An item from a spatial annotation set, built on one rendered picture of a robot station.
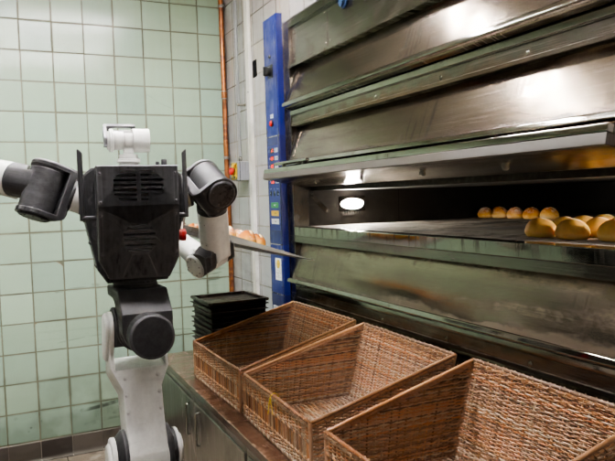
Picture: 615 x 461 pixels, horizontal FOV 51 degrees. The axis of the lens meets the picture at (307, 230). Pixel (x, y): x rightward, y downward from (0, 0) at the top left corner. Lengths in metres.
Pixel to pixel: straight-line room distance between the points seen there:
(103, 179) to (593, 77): 1.16
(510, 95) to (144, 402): 1.26
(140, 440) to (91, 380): 1.88
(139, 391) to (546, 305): 1.08
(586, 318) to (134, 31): 2.83
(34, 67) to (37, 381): 1.61
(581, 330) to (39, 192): 1.36
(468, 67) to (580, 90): 0.41
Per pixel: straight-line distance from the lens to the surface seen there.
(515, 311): 1.77
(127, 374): 1.86
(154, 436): 1.86
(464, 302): 1.92
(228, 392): 2.40
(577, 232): 1.81
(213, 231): 1.91
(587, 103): 1.58
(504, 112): 1.77
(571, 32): 1.65
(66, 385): 3.70
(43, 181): 1.79
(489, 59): 1.85
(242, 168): 3.42
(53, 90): 3.63
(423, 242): 2.06
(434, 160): 1.75
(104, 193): 1.65
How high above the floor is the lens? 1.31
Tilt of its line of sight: 3 degrees down
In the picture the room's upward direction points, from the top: 2 degrees counter-clockwise
